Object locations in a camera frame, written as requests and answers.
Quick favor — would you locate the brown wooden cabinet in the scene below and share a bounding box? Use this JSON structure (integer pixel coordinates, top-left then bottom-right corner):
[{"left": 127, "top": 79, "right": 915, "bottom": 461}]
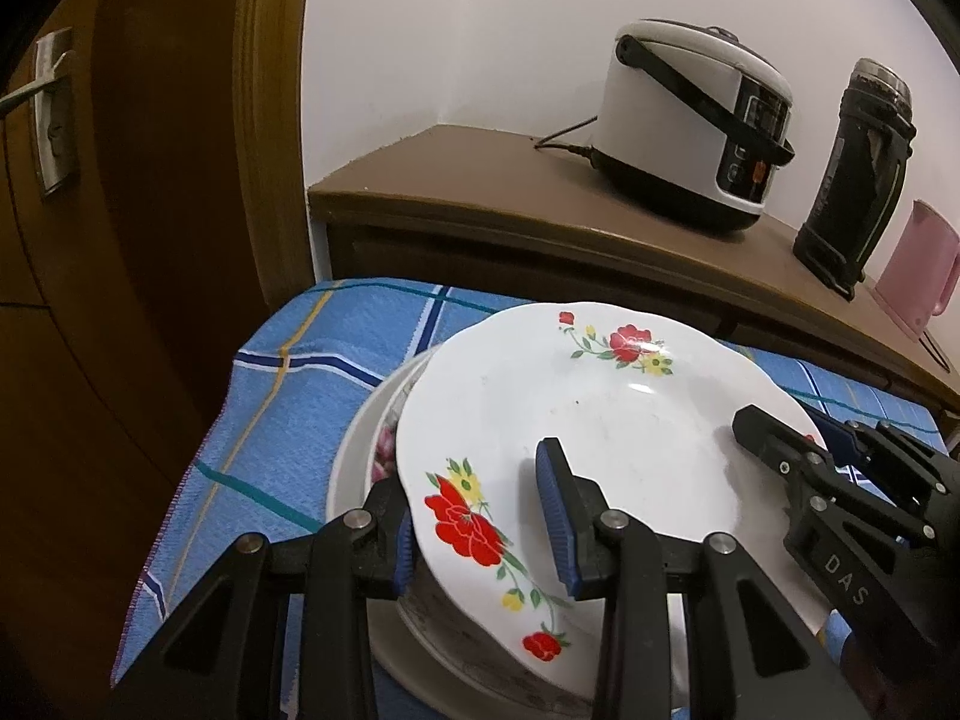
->
[{"left": 307, "top": 124, "right": 960, "bottom": 452}]

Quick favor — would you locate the black rice cooker cable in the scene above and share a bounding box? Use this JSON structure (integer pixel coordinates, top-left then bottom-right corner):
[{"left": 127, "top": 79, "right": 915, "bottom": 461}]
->
[{"left": 532, "top": 118, "right": 601, "bottom": 164}]

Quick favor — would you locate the white and black rice cooker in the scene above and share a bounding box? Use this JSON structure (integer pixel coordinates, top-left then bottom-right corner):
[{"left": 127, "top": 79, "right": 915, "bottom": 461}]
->
[{"left": 589, "top": 17, "right": 796, "bottom": 233}]

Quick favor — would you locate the pink floral plate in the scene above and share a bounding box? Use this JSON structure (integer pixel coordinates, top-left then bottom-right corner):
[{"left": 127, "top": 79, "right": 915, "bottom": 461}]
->
[{"left": 367, "top": 367, "right": 601, "bottom": 720}]

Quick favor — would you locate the red floral white plate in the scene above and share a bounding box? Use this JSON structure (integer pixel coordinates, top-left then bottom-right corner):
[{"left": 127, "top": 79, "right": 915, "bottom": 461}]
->
[{"left": 394, "top": 301, "right": 835, "bottom": 706}]

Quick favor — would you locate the pink electric kettle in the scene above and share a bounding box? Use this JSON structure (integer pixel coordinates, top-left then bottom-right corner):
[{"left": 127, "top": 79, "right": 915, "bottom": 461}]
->
[{"left": 870, "top": 199, "right": 960, "bottom": 338}]

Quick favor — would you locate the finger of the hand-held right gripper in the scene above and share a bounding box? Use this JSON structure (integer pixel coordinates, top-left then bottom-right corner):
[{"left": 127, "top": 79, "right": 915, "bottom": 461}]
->
[
  {"left": 731, "top": 403, "right": 830, "bottom": 482},
  {"left": 806, "top": 409, "right": 875, "bottom": 470}
]

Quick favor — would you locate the black kettle cable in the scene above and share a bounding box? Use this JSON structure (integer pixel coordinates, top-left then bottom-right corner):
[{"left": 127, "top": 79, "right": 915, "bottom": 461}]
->
[{"left": 919, "top": 328, "right": 955, "bottom": 374}]

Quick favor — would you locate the metal door handle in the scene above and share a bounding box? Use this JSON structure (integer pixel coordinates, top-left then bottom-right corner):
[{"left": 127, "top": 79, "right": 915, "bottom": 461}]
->
[{"left": 0, "top": 26, "right": 80, "bottom": 200}]

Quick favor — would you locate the blue checked cloth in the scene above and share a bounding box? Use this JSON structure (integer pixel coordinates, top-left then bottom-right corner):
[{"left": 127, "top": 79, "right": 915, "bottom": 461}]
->
[{"left": 111, "top": 277, "right": 950, "bottom": 720}]

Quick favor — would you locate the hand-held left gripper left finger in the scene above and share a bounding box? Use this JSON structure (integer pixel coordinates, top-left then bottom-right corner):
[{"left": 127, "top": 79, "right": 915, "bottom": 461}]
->
[{"left": 112, "top": 476, "right": 417, "bottom": 720}]

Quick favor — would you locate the black thermos flask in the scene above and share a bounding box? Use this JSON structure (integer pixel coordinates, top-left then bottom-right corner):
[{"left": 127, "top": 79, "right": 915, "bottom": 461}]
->
[{"left": 793, "top": 58, "right": 917, "bottom": 302}]

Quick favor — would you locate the brown wooden door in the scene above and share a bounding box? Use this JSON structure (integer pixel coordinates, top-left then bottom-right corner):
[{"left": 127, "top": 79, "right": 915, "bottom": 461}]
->
[{"left": 0, "top": 0, "right": 301, "bottom": 720}]

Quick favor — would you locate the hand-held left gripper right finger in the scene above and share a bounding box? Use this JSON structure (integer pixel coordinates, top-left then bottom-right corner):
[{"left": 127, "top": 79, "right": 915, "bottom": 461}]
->
[{"left": 534, "top": 437, "right": 863, "bottom": 720}]

